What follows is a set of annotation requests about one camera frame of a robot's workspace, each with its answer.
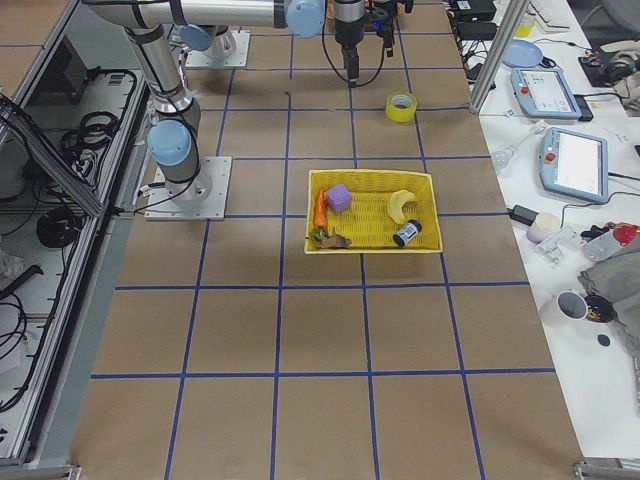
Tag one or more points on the pale croissant toy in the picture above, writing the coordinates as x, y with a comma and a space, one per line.
396, 203

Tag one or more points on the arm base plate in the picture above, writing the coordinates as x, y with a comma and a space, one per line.
206, 197
216, 52

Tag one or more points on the light bulb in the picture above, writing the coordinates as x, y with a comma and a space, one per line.
502, 156

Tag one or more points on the blue plate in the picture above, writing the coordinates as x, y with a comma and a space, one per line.
522, 54

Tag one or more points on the yellow woven tray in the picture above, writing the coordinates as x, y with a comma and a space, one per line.
366, 222

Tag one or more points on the yellow clear tape roll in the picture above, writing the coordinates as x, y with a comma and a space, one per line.
401, 106

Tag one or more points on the purple foam cube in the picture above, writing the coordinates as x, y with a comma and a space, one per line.
338, 198

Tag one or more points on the white mug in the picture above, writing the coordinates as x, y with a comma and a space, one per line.
564, 309

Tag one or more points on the teach pendant near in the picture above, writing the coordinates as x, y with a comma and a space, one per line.
574, 164

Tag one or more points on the grey cloth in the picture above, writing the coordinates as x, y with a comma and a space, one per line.
612, 288

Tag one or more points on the aluminium frame post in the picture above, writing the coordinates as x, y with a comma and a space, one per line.
509, 23

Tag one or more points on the teach pendant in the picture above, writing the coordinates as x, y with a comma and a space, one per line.
544, 94
574, 164

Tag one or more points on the lavender white cup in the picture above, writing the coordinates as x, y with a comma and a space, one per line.
544, 225

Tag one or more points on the teach pendant far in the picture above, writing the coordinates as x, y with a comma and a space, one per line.
544, 94

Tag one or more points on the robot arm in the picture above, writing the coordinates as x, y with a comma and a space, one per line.
173, 141
306, 19

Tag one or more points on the brown toy animal figure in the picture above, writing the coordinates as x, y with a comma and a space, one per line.
321, 238

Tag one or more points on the black power adapter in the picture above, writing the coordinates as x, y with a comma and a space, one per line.
522, 215

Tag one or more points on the orange toy carrot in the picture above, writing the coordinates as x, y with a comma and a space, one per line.
320, 217

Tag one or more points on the small black labelled can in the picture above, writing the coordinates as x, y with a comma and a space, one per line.
407, 233

